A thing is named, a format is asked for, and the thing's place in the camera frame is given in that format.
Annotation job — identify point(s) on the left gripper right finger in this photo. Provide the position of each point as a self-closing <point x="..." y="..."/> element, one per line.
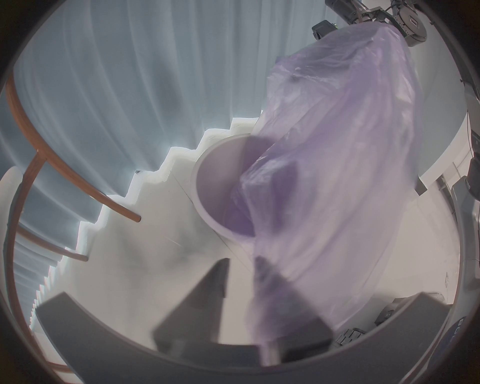
<point x="292" y="326"/>

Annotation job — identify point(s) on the white trash bin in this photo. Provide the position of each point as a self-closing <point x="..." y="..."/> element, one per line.
<point x="213" y="176"/>

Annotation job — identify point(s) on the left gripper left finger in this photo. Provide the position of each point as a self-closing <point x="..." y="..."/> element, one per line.
<point x="202" y="315"/>

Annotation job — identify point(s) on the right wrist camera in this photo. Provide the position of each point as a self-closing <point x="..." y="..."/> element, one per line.
<point x="323" y="30"/>

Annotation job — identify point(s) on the white cushioned wooden chair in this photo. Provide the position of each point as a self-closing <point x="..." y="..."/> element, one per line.
<point x="39" y="154"/>

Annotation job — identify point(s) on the purple plastic bag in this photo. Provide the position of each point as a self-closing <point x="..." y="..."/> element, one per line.
<point x="337" y="150"/>

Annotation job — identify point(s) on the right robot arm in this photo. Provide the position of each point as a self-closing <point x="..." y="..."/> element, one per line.
<point x="410" y="22"/>

